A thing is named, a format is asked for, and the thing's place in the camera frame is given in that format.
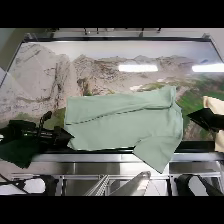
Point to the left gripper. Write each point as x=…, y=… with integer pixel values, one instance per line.
x=61, y=136

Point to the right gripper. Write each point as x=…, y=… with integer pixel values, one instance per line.
x=205, y=119

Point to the light green T-shirt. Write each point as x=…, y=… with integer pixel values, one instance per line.
x=126, y=123

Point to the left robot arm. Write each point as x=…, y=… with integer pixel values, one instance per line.
x=17, y=128

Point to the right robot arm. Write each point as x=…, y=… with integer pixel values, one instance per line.
x=186, y=185

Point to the cream garment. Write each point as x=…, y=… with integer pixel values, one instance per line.
x=218, y=106

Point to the dark green garment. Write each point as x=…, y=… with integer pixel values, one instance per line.
x=18, y=154

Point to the silver frame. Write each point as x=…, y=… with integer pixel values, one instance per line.
x=100, y=166

